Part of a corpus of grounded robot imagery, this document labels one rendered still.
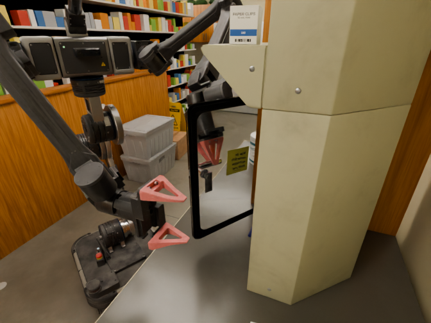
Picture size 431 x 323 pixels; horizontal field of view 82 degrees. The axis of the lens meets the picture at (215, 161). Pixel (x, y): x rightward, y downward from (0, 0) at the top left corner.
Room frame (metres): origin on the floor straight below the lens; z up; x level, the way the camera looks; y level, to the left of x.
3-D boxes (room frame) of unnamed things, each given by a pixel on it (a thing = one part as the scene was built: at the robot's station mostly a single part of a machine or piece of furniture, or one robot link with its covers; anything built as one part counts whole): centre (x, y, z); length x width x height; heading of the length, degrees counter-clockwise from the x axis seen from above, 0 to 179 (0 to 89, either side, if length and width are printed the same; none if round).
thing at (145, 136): (2.74, 0.79, 0.49); 0.60 x 0.42 x 0.33; 158
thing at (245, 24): (0.52, -0.06, 1.54); 0.05 x 0.05 x 0.06; 73
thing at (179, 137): (3.32, 0.60, 0.14); 0.41 x 0.32 x 0.28; 164
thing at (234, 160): (0.63, -0.06, 1.19); 0.30 x 0.01 x 0.40; 124
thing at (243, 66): (0.59, -0.09, 1.46); 0.32 x 0.12 x 0.10; 158
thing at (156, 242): (0.39, 0.10, 1.17); 0.09 x 0.07 x 0.07; 68
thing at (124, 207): (0.42, 0.16, 1.21); 0.07 x 0.07 x 0.10; 68
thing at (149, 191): (0.39, 0.10, 1.24); 0.09 x 0.07 x 0.07; 68
